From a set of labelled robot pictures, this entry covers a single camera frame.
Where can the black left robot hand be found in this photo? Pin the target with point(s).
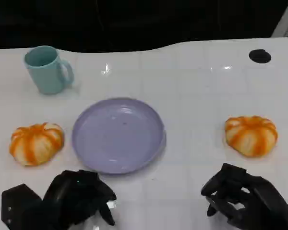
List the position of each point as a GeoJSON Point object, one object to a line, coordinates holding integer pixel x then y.
{"type": "Point", "coordinates": [69, 198]}

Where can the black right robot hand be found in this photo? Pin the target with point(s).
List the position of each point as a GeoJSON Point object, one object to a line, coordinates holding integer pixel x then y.
{"type": "Point", "coordinates": [259, 206]}

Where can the orange and white bread roll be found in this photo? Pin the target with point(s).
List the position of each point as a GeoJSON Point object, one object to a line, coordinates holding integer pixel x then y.
{"type": "Point", "coordinates": [36, 143]}
{"type": "Point", "coordinates": [250, 136]}

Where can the lilac plate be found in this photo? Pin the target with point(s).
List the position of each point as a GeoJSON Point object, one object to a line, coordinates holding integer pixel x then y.
{"type": "Point", "coordinates": [117, 136]}

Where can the pale green mug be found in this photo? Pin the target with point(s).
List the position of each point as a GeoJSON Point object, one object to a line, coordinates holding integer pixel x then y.
{"type": "Point", "coordinates": [46, 72]}

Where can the black round table grommet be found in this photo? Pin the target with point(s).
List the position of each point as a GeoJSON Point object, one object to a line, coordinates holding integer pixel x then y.
{"type": "Point", "coordinates": [259, 56]}

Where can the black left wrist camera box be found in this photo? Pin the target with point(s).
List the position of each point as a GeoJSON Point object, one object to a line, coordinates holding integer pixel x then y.
{"type": "Point", "coordinates": [16, 206]}

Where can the grey metal frame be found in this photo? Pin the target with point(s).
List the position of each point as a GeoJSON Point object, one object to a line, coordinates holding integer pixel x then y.
{"type": "Point", "coordinates": [286, 19]}

